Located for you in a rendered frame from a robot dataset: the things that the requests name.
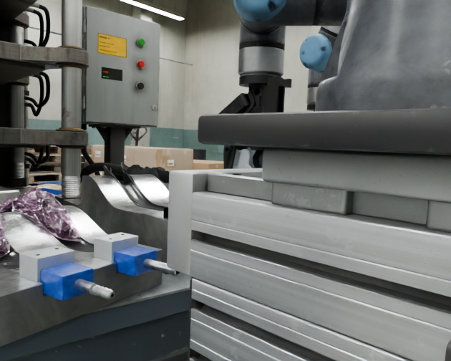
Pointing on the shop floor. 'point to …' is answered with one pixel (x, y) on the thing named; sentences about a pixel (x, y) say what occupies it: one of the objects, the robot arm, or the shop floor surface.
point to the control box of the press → (119, 78)
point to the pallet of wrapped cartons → (151, 157)
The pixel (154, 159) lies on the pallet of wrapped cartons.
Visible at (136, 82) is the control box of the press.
